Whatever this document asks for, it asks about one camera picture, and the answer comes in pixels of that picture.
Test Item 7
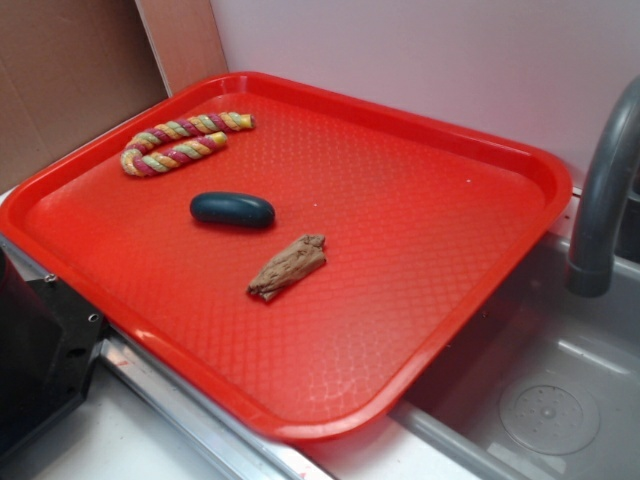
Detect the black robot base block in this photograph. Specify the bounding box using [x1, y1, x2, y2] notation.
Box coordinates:
[1, 253, 106, 460]

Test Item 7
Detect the brown wood chip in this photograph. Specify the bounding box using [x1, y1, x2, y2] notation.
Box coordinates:
[246, 234, 327, 302]

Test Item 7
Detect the dark teal oval object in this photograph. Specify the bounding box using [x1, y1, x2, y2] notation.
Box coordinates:
[190, 192, 276, 228]

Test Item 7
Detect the red plastic tray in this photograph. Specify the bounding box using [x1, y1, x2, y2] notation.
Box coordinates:
[1, 73, 572, 443]

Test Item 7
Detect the grey toy sink basin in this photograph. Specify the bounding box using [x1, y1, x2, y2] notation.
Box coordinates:
[307, 204, 639, 479]

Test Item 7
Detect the brown cardboard panel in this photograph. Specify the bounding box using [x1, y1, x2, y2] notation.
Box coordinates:
[0, 0, 230, 195]

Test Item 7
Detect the grey toy faucet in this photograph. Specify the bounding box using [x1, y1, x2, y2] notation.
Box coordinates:
[565, 78, 639, 297]

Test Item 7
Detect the multicoloured twisted rope toy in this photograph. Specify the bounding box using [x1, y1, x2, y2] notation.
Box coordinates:
[120, 112, 256, 178]

